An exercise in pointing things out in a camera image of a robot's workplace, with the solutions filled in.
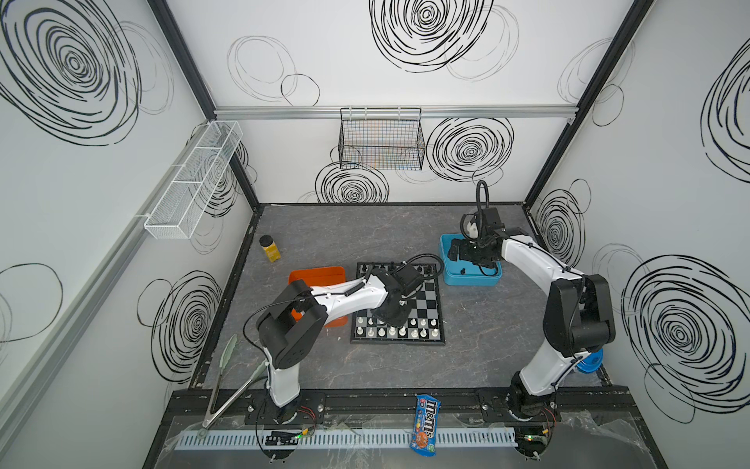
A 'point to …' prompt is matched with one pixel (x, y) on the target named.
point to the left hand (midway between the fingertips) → (400, 320)
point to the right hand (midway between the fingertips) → (459, 255)
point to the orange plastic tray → (318, 277)
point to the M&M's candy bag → (425, 425)
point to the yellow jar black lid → (270, 245)
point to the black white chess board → (426, 323)
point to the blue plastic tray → (462, 273)
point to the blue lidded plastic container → (592, 362)
